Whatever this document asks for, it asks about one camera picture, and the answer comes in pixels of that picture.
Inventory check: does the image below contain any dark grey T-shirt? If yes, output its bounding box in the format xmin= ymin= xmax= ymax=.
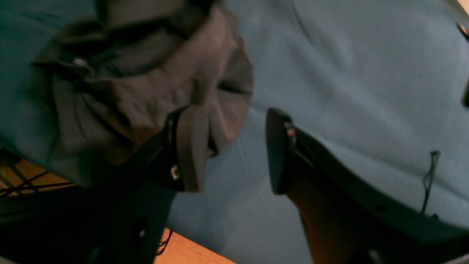
xmin=32 ymin=0 xmax=254 ymax=192

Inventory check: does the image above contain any black zip tie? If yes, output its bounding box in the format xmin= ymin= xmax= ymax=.
xmin=421 ymin=150 xmax=441 ymax=214

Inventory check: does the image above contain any blue table cloth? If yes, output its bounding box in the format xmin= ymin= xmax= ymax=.
xmin=1 ymin=0 xmax=468 ymax=264

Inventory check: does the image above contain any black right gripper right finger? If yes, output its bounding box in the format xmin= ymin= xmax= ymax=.
xmin=265 ymin=107 xmax=469 ymax=264

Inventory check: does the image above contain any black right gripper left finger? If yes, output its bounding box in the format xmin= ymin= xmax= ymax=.
xmin=1 ymin=106 xmax=209 ymax=264

